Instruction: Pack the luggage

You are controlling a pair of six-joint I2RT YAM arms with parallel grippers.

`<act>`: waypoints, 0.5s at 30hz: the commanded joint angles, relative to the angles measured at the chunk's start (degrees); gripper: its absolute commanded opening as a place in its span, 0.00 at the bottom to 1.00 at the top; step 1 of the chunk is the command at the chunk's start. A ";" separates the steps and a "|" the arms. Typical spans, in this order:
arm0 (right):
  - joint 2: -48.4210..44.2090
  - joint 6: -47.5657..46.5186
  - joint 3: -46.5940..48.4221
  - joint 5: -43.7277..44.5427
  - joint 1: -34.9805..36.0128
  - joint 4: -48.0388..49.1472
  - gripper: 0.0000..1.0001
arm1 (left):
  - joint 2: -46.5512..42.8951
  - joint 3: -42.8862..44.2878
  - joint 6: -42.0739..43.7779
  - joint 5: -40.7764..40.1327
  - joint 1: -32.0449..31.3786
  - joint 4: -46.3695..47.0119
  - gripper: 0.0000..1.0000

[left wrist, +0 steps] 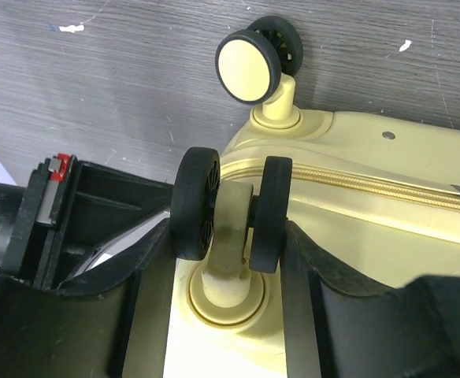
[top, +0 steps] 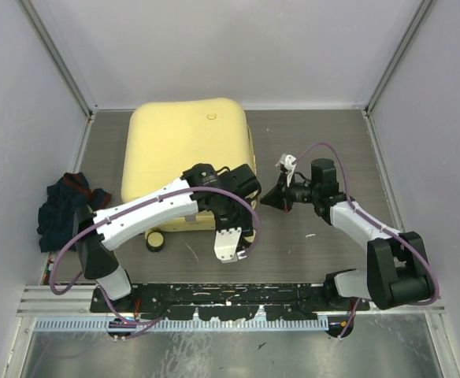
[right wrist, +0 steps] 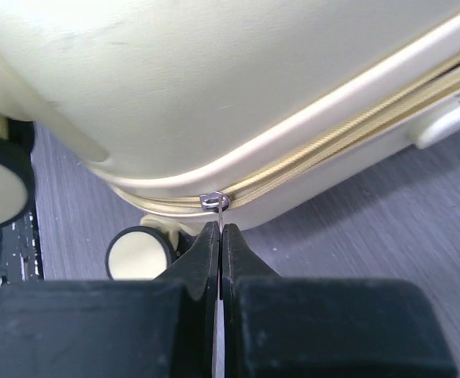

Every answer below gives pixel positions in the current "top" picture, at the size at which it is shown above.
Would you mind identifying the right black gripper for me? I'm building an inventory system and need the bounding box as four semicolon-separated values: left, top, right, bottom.
262;170;321;211

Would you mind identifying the yellow suitcase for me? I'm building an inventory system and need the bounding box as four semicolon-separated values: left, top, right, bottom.
120;97;262;252

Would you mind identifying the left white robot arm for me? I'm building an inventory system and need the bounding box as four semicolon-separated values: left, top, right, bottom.
72;164;261;312

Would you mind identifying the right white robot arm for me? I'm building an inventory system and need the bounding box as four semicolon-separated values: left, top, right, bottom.
260;154;438;310

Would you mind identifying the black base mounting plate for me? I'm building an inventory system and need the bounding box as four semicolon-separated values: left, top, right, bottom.
112;283;354;321

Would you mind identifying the dark navy crumpled garment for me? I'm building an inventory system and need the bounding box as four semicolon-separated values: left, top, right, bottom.
36;172;112;253

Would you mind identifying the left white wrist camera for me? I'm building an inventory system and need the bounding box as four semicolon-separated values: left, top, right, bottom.
213;227;246;264

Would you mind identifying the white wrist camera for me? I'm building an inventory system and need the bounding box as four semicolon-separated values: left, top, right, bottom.
276;154;297;187
213;227;246;264

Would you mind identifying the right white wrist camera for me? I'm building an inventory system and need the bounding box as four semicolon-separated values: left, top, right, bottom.
276;154;297;187

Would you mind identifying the aluminium frame rail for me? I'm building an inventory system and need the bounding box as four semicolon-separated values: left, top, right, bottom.
15;281;447;334

